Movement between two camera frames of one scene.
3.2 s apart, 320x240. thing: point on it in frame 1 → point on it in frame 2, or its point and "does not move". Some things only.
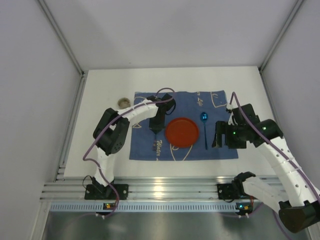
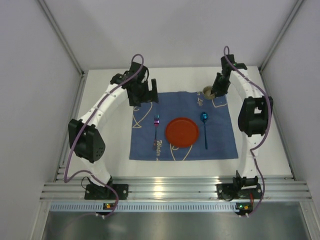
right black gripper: (220, 135) → (218, 88)
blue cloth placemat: (146, 144) does not move
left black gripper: (155, 127) → (144, 96)
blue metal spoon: (204, 117) does not move
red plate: (182, 132) does not move
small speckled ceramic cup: (124, 103) → (207, 91)
